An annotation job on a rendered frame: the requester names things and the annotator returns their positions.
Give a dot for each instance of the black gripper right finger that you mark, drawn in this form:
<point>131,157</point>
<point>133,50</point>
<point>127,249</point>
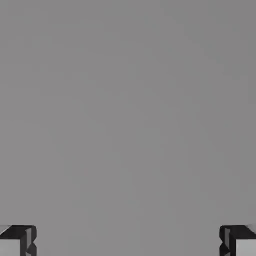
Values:
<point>238,233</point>

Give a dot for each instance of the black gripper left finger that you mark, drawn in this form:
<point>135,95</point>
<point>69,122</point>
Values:
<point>18,233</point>

